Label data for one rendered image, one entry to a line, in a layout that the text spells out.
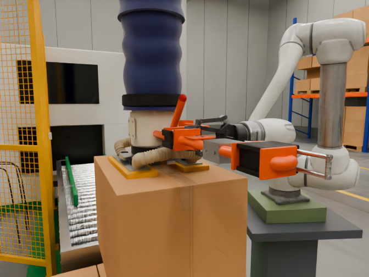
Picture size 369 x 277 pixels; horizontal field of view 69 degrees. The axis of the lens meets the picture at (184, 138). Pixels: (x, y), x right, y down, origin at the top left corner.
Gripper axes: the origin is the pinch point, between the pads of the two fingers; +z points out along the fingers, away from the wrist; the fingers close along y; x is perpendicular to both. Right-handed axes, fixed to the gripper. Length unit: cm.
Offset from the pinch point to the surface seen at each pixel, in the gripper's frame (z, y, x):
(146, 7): 5.6, -40.0, 16.1
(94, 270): 21, 66, 52
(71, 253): 30, 61, 63
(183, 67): -164, -71, 345
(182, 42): -162, -112, 345
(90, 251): 21, 62, 63
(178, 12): -5.4, -40.2, 16.4
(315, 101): -859, -25, 640
